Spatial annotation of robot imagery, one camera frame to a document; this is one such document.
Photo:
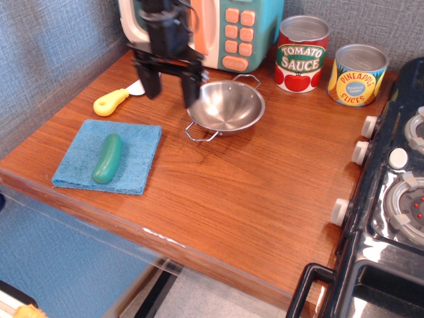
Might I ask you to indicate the black toy stove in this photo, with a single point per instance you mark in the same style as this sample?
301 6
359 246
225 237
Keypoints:
379 265

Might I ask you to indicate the green toy cucumber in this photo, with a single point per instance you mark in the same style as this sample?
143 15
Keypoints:
109 159

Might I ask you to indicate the small steel two-handled pot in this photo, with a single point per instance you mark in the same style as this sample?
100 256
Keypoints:
227 107

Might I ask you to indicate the pineapple slices can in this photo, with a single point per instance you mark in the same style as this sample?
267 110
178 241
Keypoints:
357 74

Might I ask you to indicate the white stove knob top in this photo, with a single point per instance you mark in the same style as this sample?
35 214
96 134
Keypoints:
369 126

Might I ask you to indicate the orange object bottom left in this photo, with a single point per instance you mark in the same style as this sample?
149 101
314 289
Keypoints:
29 311

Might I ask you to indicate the teal toy microwave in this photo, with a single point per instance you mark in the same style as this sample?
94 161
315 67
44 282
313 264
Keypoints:
233 36

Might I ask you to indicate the white stove knob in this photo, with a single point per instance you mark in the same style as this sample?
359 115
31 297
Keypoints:
369 126
339 211
359 152

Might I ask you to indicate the tomato sauce can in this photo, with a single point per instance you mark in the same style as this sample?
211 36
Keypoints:
300 54

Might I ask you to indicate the white stove knob bottom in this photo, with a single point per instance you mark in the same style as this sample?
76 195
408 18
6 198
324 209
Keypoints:
339 211

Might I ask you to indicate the yellow-handled toy knife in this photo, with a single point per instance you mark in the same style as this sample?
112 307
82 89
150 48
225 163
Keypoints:
106 105

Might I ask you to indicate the white stove knob middle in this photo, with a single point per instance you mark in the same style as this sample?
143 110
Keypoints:
359 152

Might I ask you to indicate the blue folded cloth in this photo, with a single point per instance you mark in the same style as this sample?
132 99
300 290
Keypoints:
139 147

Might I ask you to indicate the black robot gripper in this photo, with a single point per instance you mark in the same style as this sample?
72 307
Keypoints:
167 50

